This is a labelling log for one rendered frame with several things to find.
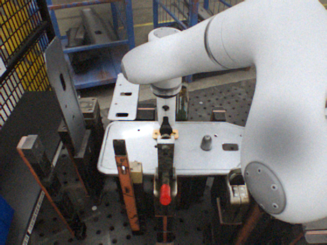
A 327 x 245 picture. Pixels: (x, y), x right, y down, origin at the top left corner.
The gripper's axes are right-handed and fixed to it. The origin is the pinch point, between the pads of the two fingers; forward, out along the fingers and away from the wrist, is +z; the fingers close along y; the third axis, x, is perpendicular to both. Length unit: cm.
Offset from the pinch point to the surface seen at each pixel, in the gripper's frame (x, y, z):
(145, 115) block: 7.4, 11.3, 5.1
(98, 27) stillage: 70, 199, 52
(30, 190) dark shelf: 35.3, -23.2, 0.1
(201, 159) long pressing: -10.8, -10.0, 3.1
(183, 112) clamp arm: -6.1, 9.4, 1.8
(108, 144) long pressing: 18.0, -4.3, 3.1
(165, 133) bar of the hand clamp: 0.0, -19.2, -17.8
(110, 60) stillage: 62, 191, 87
